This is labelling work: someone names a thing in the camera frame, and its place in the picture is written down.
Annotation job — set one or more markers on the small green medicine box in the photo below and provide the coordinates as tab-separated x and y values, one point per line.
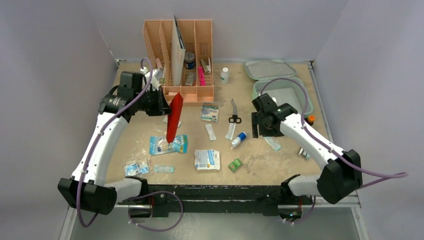
235	165

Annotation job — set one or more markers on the white gauze dressing packet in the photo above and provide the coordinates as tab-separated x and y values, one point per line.
208	159

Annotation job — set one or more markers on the peach desk organizer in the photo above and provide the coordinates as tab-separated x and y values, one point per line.
197	35

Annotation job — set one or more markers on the blue cotton swab bag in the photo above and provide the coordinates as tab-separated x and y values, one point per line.
158	145

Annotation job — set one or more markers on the mint green case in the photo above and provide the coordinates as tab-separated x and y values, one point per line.
280	81

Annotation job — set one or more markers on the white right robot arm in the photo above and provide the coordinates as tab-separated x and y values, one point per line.
339	176

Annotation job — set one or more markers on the red zipper pouch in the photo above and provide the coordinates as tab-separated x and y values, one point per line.
176	107

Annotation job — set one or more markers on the dark round jar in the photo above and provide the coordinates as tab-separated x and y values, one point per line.
189	60

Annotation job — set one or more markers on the small white bottle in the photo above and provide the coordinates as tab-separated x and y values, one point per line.
224	76

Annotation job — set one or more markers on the clear bag blue packets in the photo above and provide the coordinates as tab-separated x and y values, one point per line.
137	168

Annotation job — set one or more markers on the small grey box organizer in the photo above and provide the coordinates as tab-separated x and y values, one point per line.
190	78

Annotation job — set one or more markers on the white board in organizer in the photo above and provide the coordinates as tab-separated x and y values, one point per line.
177	54

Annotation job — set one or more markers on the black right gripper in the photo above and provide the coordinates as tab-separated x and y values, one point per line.
255	124

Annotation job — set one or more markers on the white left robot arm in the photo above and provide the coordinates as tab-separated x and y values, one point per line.
86	189

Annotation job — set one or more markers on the black handled scissors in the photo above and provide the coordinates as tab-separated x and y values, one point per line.
235	119

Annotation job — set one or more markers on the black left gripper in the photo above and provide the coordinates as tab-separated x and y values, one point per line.
162	107

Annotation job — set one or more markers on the pink tube in organizer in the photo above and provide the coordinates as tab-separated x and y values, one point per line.
158	64

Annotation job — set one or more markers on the pink item in organizer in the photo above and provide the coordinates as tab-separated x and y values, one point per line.
201	76

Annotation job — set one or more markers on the grey stapler in organizer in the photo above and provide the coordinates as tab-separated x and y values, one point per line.
206	65

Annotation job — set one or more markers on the brown bottle orange cap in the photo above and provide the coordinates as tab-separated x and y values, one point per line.
310	120

